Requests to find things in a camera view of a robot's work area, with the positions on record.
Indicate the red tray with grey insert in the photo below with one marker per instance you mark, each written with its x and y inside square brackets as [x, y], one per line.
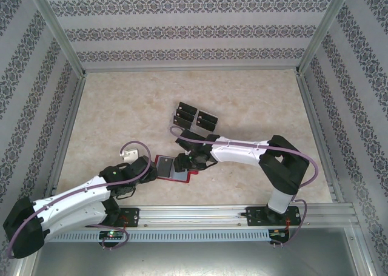
[180, 176]

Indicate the black credit card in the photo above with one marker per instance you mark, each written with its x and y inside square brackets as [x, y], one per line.
[188, 107]
[166, 168]
[206, 124]
[185, 115]
[208, 116]
[182, 122]

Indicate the clear rack of black cartridges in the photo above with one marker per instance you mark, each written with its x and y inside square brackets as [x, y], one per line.
[194, 125]

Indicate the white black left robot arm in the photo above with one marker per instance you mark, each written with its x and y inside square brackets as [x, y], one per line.
[75, 197]

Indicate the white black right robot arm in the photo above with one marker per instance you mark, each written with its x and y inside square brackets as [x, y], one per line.
[236, 153]

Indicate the left controller board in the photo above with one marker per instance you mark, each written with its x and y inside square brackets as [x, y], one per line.
[112, 234]

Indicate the controller board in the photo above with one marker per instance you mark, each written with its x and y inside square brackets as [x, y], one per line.
[279, 233]
[112, 234]

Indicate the right controller board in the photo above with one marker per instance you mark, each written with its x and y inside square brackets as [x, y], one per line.
[279, 233]

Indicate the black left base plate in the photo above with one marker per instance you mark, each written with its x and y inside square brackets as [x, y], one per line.
[133, 216]

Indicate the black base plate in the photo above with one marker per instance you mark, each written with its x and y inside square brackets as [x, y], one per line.
[133, 216]
[253, 216]

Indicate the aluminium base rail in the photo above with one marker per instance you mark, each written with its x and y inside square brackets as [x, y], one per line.
[188, 215]

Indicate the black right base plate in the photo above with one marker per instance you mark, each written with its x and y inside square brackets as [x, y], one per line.
[253, 216]

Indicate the aluminium table edge rail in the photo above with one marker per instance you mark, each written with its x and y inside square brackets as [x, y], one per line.
[68, 121]
[314, 121]

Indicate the aluminium upright frame post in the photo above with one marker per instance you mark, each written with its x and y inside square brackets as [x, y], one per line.
[63, 36]
[320, 30]

